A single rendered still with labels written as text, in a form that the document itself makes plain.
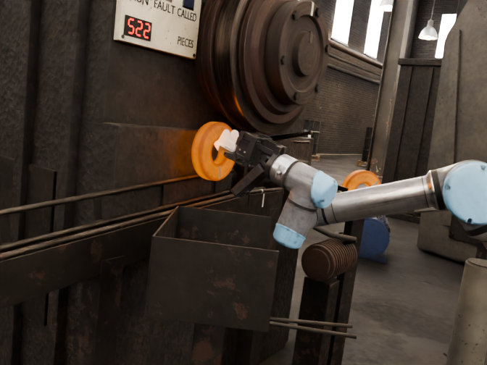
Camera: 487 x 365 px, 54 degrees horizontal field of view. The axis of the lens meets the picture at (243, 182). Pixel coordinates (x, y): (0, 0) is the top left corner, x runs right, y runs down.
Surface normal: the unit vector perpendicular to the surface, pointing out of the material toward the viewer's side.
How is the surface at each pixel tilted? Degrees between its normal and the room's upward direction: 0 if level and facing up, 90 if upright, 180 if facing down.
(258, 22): 74
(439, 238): 90
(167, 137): 90
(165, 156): 90
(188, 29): 90
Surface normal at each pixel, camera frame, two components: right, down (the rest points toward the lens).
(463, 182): -0.44, 0.00
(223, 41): -0.59, 0.10
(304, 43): 0.80, 0.18
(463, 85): -0.76, 0.00
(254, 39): -0.16, 0.10
